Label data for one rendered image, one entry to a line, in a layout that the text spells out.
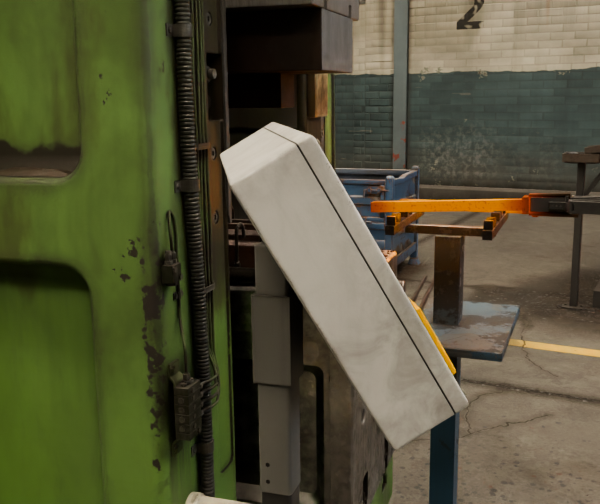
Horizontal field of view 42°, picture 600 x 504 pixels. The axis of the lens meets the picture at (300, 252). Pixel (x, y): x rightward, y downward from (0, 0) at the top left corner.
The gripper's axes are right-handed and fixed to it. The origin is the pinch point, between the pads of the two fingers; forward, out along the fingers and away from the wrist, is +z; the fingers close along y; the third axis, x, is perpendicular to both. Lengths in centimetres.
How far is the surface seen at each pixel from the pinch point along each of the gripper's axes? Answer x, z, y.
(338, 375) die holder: -22, 28, -51
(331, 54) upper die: 30, 31, -43
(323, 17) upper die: 35, 31, -47
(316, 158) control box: 18, 9, -107
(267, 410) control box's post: -10, 20, -95
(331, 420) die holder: -31, 29, -52
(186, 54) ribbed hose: 29, 41, -73
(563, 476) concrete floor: -100, -1, 82
